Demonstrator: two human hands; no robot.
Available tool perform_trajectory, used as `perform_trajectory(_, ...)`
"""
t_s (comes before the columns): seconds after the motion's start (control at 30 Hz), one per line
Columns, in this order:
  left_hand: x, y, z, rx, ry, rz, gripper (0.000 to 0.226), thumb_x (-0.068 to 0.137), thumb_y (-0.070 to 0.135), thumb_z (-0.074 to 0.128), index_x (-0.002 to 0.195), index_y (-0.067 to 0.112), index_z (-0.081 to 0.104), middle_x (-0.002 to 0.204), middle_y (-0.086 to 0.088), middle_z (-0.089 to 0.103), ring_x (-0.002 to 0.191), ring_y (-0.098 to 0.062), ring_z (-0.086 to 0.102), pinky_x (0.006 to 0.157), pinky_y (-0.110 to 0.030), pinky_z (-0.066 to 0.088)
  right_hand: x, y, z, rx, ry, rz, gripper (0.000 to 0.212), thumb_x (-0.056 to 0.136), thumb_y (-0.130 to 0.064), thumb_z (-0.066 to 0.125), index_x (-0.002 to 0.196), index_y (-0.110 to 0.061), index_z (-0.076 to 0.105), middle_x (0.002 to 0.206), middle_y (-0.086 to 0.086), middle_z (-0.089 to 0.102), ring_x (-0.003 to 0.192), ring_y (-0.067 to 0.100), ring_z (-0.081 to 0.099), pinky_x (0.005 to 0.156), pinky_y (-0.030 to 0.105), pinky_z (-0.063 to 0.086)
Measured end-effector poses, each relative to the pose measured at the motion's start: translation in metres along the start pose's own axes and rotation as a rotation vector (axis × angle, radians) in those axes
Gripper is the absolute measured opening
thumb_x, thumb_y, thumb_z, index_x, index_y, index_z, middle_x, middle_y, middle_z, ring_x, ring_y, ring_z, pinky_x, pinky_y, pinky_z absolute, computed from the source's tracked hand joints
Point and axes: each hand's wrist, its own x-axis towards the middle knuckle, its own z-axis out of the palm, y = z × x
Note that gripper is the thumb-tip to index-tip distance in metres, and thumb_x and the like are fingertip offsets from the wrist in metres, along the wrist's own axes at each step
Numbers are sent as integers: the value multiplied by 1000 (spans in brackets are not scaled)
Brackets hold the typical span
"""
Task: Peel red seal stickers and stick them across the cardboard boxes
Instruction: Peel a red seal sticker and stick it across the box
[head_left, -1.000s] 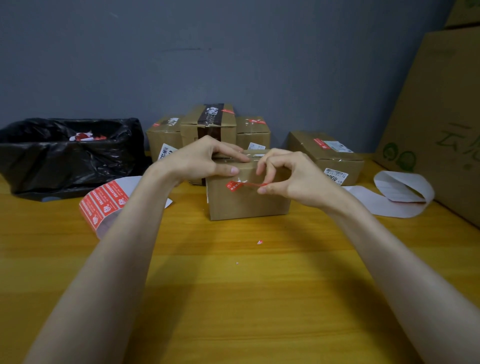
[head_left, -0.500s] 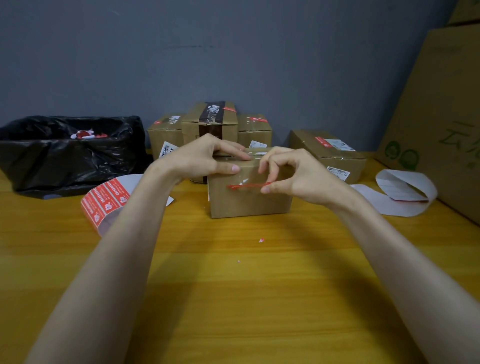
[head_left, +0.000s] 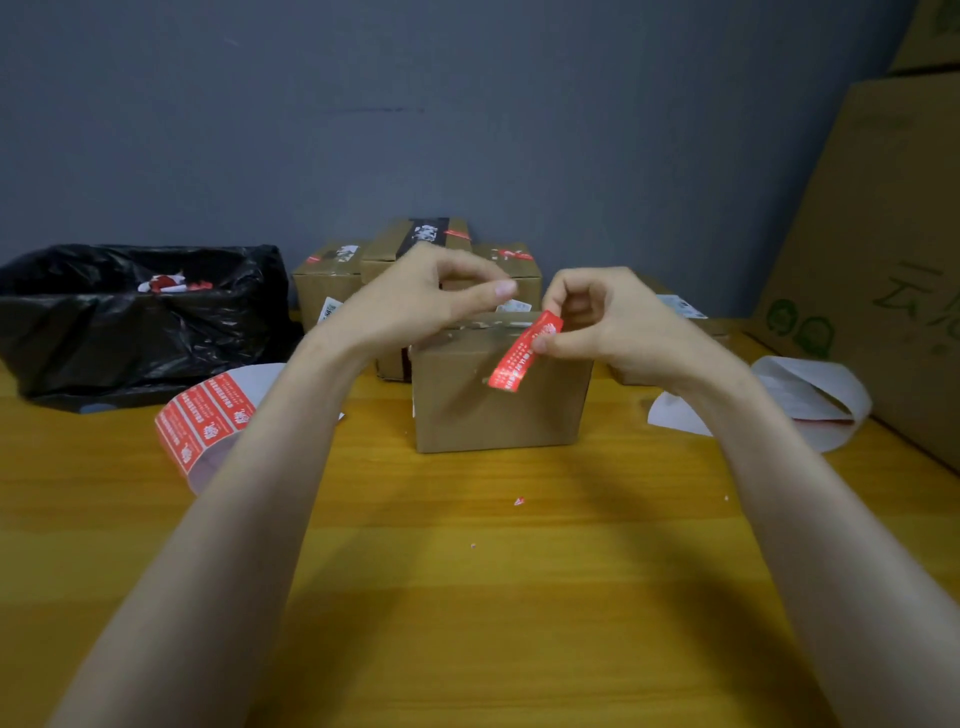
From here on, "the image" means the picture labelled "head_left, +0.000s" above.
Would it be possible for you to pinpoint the box with black tape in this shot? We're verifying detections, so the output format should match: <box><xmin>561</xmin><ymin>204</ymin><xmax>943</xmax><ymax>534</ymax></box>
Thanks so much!
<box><xmin>359</xmin><ymin>217</ymin><xmax>474</xmax><ymax>384</ymax></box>

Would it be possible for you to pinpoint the person's left hand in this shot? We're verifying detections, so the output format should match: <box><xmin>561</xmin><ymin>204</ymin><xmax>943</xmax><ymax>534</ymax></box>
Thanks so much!
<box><xmin>307</xmin><ymin>241</ymin><xmax>520</xmax><ymax>370</ymax></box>

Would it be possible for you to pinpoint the small brown cardboard box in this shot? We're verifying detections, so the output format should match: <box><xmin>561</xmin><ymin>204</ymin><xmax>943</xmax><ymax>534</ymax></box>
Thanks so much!
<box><xmin>410</xmin><ymin>311</ymin><xmax>595</xmax><ymax>455</ymax></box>
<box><xmin>442</xmin><ymin>242</ymin><xmax>544</xmax><ymax>315</ymax></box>
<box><xmin>290</xmin><ymin>239</ymin><xmax>369</xmax><ymax>331</ymax></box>

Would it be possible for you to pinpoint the white barcode label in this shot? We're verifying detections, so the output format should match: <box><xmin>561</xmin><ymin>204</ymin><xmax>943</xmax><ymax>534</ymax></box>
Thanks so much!
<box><xmin>656</xmin><ymin>293</ymin><xmax>709</xmax><ymax>322</ymax></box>

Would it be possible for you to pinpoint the white backing paper strip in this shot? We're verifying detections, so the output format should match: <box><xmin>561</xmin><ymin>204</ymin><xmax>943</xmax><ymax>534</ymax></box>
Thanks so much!
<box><xmin>647</xmin><ymin>355</ymin><xmax>874</xmax><ymax>454</ymax></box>

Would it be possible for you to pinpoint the person's right forearm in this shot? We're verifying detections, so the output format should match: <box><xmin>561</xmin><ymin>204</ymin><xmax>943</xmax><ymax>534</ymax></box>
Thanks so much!
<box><xmin>674</xmin><ymin>359</ymin><xmax>960</xmax><ymax>728</ymax></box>

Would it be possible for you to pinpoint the black plastic trash bag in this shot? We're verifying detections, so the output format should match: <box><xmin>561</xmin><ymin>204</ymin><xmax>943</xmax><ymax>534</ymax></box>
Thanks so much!
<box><xmin>0</xmin><ymin>243</ymin><xmax>301</xmax><ymax>414</ymax></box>

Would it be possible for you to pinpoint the long brown cardboard box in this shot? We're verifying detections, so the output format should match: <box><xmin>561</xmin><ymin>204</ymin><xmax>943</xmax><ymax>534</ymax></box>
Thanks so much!
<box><xmin>607</xmin><ymin>273</ymin><xmax>733</xmax><ymax>388</ymax></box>

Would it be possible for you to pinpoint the red sticker label strip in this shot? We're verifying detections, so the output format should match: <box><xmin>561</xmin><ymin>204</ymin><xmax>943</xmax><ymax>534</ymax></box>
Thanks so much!
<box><xmin>154</xmin><ymin>362</ymin><xmax>346</xmax><ymax>496</ymax></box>

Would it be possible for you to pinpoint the large green printed carton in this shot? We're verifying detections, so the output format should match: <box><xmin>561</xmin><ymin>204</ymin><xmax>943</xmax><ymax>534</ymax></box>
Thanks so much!
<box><xmin>888</xmin><ymin>0</ymin><xmax>960</xmax><ymax>74</ymax></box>
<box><xmin>749</xmin><ymin>72</ymin><xmax>960</xmax><ymax>474</ymax></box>

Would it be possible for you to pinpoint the person's left forearm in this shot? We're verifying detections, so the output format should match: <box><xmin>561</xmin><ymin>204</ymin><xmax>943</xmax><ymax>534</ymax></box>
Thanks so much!
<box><xmin>48</xmin><ymin>337</ymin><xmax>361</xmax><ymax>728</ymax></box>

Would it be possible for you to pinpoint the person's right hand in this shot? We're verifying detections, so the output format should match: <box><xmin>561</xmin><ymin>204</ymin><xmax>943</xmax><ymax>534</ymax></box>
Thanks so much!
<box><xmin>530</xmin><ymin>266</ymin><xmax>741</xmax><ymax>398</ymax></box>

